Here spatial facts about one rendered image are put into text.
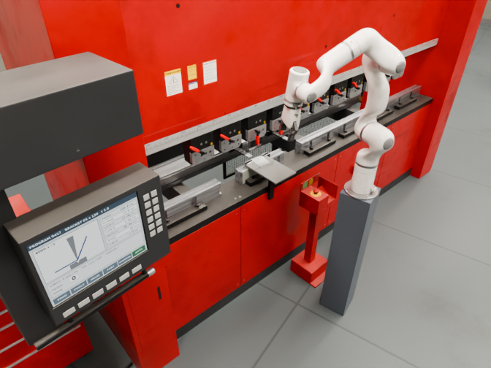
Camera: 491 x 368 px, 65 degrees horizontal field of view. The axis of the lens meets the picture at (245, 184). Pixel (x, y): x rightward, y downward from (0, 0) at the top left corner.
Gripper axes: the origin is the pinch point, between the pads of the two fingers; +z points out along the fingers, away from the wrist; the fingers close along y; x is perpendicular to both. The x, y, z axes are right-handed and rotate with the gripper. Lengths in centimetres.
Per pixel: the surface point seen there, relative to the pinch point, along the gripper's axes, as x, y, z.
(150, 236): 69, -43, 8
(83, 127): 84, -41, -37
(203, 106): 31.9, 33.4, 2.3
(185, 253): 47, 4, 79
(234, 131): 12.1, 38.8, 22.6
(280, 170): -17, 30, 48
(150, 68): 58, 26, -23
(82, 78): 82, -35, -48
